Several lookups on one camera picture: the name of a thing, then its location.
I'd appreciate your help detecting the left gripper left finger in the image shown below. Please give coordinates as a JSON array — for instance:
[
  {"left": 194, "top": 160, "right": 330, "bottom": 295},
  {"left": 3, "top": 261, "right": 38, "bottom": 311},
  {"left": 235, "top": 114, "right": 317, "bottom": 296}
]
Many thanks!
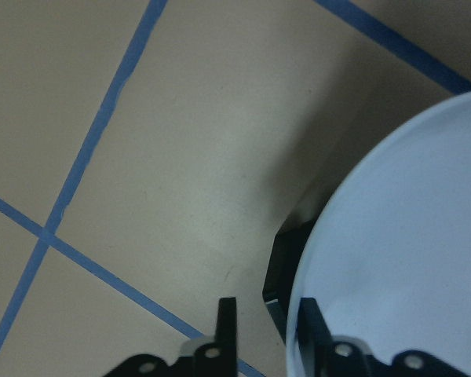
[{"left": 193, "top": 297, "right": 236, "bottom": 377}]

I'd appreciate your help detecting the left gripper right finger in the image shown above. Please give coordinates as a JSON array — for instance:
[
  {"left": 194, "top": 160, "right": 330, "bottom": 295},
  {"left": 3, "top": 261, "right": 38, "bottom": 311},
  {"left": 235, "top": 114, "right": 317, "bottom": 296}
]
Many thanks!
[{"left": 298, "top": 298, "right": 372, "bottom": 377}]

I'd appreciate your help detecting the blue plate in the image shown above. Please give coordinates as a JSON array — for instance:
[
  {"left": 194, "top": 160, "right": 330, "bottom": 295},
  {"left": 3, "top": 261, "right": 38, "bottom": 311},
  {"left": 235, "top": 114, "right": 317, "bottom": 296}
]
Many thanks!
[{"left": 286, "top": 92, "right": 471, "bottom": 376}]

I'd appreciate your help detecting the black plate rack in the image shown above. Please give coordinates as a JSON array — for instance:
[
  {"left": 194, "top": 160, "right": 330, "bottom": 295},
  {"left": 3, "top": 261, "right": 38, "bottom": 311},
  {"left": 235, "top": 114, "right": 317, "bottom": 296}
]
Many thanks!
[{"left": 262, "top": 219, "right": 316, "bottom": 342}]

